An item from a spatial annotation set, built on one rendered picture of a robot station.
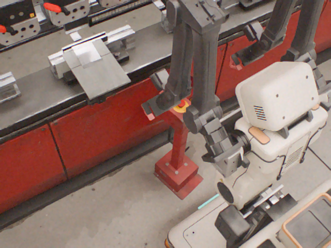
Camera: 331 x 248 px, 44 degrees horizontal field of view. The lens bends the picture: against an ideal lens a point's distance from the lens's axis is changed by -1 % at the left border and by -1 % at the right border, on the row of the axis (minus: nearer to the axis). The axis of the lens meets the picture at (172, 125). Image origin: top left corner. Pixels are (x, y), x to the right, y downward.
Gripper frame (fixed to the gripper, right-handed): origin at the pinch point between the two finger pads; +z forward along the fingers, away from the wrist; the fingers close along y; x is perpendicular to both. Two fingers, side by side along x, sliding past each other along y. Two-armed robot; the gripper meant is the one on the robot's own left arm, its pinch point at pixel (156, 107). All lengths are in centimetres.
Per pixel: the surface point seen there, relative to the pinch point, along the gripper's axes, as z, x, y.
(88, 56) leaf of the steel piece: 15.9, -32.7, 8.9
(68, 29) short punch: 9.7, -44.4, 12.0
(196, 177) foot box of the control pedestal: 87, 47, -32
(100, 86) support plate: 9.0, -18.5, 12.7
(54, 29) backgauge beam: 38, -56, 10
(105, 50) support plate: 15.8, -31.9, 1.2
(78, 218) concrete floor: 96, 30, 40
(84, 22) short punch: 9.2, -44.2, 5.3
